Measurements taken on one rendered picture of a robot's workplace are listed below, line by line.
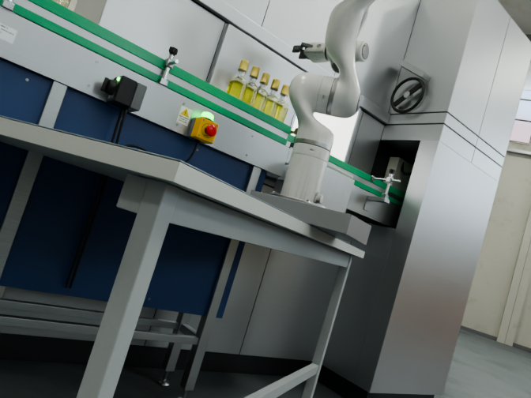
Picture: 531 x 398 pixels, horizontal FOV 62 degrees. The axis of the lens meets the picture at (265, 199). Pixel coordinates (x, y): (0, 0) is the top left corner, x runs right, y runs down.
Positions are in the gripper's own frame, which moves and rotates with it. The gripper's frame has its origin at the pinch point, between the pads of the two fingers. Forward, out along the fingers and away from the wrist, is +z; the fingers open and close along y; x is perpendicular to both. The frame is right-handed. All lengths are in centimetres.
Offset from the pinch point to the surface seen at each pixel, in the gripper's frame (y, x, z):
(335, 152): 53, -28, -1
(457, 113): 86, 11, -46
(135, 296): -100, -96, -62
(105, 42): -79, -39, 10
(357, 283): 83, -91, -19
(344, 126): 53, -14, -1
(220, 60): -23.9, -16.2, 20.5
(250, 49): -11.9, -4.8, 17.1
